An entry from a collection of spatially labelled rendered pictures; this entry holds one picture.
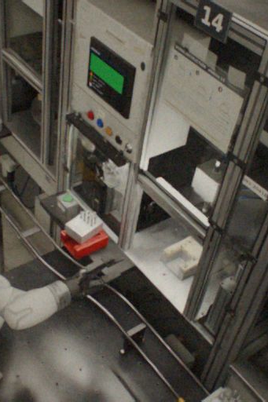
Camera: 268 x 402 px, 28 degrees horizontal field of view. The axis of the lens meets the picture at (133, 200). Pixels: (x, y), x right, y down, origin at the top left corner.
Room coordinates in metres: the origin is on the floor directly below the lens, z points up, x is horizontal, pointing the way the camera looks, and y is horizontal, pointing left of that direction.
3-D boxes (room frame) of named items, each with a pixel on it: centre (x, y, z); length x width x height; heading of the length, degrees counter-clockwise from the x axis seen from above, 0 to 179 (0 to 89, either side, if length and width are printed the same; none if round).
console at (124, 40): (1.78, 0.09, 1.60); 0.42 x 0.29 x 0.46; 44
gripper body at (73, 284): (1.15, 0.14, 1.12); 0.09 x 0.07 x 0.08; 134
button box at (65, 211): (1.68, 0.27, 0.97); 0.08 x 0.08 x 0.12; 44
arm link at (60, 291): (1.10, 0.19, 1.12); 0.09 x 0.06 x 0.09; 44
